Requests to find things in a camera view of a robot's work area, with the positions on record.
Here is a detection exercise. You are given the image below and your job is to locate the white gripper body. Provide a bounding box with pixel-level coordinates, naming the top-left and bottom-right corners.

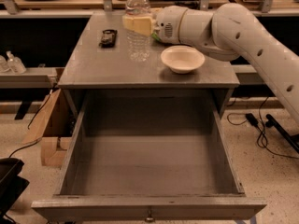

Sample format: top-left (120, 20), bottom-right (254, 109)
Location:
top-left (155, 6), bottom-right (187, 44)

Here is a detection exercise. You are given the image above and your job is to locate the clear plastic water bottle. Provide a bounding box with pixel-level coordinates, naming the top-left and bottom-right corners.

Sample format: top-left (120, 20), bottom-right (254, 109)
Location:
top-left (125, 0), bottom-right (151, 62)

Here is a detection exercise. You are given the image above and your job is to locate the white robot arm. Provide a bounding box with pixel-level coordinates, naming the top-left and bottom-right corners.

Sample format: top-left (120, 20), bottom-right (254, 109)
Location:
top-left (122, 4), bottom-right (299, 122)

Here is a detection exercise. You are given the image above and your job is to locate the open grey top drawer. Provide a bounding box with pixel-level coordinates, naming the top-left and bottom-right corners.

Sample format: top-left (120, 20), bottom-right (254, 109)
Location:
top-left (32, 90), bottom-right (266, 222)

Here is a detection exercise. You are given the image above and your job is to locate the clear sanitizer bottle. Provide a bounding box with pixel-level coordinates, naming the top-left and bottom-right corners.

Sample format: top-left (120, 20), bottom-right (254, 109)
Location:
top-left (7, 51), bottom-right (26, 75)

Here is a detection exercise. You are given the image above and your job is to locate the metal drawer knob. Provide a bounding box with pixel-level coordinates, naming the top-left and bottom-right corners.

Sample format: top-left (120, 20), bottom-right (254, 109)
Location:
top-left (145, 209), bottom-right (155, 223)

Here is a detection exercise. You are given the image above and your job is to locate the green chip bag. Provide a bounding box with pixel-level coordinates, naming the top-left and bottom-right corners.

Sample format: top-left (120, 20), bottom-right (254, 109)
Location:
top-left (151, 32), bottom-right (162, 42)

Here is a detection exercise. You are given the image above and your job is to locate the black snack packet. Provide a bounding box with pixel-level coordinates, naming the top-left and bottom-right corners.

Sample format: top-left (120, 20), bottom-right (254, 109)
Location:
top-left (99, 29), bottom-right (118, 49)

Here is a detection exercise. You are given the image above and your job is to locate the white bowl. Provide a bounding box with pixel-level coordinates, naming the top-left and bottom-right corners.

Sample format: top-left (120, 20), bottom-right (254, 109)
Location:
top-left (161, 46), bottom-right (206, 74)

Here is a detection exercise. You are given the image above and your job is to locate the grey cabinet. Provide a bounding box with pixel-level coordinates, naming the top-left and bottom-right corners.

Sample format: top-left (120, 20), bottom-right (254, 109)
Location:
top-left (59, 11), bottom-right (239, 111)

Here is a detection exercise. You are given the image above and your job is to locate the grey metal shelf rack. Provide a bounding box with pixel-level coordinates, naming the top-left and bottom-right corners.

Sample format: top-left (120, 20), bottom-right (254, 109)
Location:
top-left (0, 0), bottom-right (299, 15)

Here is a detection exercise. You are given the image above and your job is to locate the cardboard box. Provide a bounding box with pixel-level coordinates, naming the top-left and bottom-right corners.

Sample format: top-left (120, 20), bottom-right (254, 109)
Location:
top-left (21, 66), bottom-right (73, 169)

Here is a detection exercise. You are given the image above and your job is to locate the black object bottom left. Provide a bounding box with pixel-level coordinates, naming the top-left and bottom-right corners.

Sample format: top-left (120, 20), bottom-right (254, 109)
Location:
top-left (0, 158), bottom-right (29, 224)

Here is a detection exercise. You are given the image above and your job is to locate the black cable left floor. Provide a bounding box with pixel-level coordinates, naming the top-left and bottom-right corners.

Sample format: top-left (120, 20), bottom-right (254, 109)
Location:
top-left (7, 83), bottom-right (59, 159)

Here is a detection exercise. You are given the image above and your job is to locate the black floor cable right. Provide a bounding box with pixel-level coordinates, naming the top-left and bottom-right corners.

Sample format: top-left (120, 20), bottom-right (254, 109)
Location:
top-left (226, 96), bottom-right (299, 161)

